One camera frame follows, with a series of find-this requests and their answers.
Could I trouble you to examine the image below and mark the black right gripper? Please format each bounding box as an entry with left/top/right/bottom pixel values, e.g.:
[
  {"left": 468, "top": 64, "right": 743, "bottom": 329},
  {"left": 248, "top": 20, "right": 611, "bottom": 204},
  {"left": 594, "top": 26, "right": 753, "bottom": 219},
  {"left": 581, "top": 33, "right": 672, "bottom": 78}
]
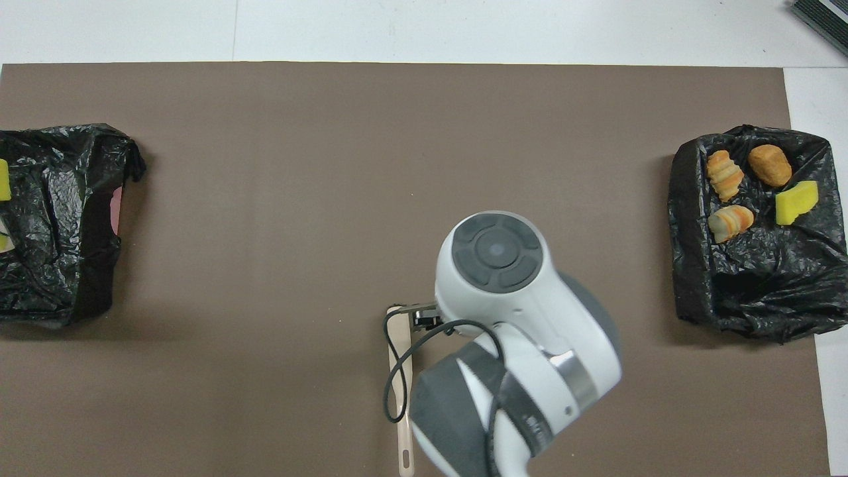
[{"left": 412, "top": 302, "right": 443, "bottom": 331}]

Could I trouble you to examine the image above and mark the toy croissant piece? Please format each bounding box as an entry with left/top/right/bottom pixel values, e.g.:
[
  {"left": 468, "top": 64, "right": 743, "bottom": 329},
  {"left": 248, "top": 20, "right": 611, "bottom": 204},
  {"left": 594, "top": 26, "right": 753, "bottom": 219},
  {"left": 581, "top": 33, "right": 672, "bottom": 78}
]
[{"left": 706, "top": 150, "right": 744, "bottom": 203}]

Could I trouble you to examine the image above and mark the beige brush with black bristles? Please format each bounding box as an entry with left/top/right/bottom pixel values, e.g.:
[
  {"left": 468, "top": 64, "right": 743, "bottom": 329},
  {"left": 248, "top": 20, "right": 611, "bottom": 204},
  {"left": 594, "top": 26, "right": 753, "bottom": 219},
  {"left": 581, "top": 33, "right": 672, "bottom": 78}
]
[{"left": 387, "top": 306, "right": 415, "bottom": 477}]

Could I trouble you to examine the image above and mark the plain yellow sponge piece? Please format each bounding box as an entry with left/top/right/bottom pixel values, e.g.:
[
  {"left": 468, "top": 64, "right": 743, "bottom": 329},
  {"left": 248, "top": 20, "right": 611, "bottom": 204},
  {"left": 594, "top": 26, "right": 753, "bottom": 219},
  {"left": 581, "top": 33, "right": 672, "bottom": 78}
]
[{"left": 775, "top": 180, "right": 820, "bottom": 226}]

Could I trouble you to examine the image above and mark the toy croissant with pale end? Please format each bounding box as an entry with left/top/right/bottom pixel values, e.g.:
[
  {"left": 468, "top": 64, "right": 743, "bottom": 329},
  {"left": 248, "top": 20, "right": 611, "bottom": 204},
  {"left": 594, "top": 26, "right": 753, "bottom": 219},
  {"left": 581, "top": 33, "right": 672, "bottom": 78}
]
[{"left": 708, "top": 204, "right": 755, "bottom": 244}]

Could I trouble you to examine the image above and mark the pink bin with black bag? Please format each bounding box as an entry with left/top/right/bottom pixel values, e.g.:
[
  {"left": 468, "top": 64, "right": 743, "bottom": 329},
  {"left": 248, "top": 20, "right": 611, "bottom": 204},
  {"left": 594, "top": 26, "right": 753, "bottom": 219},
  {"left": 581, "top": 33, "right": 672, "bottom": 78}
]
[{"left": 0, "top": 123, "right": 146, "bottom": 329}]

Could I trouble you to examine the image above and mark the bin covered by black bag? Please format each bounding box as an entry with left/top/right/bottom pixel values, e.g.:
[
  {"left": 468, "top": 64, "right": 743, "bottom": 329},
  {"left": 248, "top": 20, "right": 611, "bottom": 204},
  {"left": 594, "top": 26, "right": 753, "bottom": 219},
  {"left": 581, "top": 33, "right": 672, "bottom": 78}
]
[{"left": 668, "top": 125, "right": 848, "bottom": 344}]

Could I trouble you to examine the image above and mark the dark grey ribbed device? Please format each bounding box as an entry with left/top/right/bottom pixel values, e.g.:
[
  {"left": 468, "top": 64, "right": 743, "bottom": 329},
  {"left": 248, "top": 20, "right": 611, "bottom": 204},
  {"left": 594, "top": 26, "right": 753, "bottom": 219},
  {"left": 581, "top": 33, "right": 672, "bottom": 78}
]
[{"left": 788, "top": 0, "right": 848, "bottom": 57}]

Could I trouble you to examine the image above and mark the brown table mat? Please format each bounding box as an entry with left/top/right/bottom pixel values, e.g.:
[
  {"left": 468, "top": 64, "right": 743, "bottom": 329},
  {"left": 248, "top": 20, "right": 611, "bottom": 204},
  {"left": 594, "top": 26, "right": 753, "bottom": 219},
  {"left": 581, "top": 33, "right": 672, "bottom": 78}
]
[{"left": 0, "top": 63, "right": 832, "bottom": 477}]

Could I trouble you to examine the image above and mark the brown toy bread roll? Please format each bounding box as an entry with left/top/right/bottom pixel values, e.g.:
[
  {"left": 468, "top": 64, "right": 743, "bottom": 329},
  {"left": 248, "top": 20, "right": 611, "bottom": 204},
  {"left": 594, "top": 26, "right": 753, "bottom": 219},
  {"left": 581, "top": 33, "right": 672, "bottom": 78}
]
[{"left": 749, "top": 144, "right": 792, "bottom": 187}]

